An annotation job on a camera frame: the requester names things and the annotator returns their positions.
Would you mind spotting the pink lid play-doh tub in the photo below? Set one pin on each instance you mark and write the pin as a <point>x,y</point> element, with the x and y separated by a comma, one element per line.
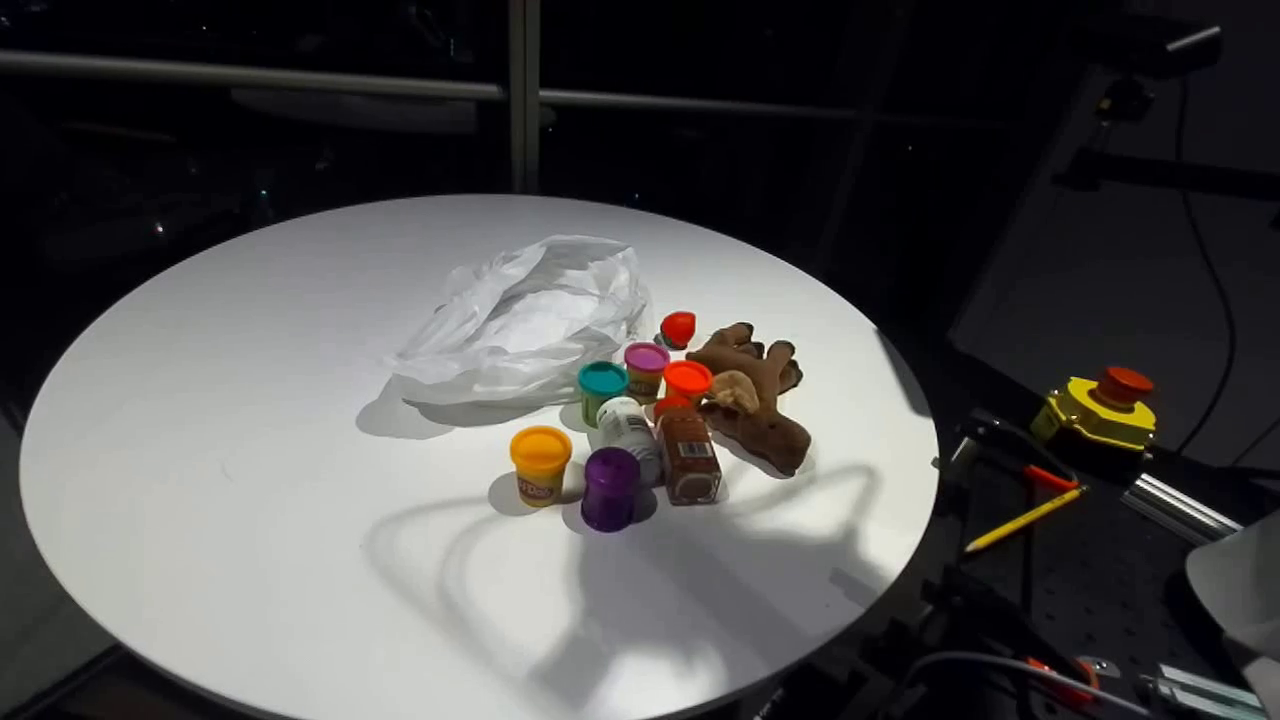
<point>646,371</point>

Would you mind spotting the red lid play-doh tub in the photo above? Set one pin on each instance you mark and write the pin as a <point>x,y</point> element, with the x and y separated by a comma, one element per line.
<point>678,330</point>

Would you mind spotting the teal lid play-doh tub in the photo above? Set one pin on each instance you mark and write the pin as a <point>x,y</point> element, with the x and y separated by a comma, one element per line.
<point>596,386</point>

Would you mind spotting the orange lid play-doh tub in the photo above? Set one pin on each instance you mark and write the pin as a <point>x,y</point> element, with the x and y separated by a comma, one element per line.
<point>687,386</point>

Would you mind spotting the yellow play-doh tub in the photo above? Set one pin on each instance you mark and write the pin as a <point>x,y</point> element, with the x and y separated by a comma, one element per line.
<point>541,456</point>

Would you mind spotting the white plastic bag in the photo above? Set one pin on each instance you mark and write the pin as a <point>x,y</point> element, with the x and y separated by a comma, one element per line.
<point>526,322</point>

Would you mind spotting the white pill bottle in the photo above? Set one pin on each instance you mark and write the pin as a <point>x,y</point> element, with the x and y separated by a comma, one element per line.
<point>621,421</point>

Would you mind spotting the brown spice bottle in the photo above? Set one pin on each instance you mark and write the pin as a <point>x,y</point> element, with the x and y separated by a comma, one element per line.
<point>690,456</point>

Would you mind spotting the brown plush moose toy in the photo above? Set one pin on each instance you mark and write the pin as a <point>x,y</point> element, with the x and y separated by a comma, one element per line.
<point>744,394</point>

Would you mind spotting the purple play-doh tub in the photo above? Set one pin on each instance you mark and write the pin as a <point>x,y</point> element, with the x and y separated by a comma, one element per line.
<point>608,490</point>

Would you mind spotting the yellow pencil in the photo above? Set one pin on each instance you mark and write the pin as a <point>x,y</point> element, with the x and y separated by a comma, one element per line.
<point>1021,522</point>

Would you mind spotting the yellow red emergency stop button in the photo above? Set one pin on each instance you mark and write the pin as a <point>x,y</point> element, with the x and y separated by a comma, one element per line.
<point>1109,411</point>

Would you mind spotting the metal window rail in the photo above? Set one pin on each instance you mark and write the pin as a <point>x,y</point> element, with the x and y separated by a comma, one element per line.
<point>522,92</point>

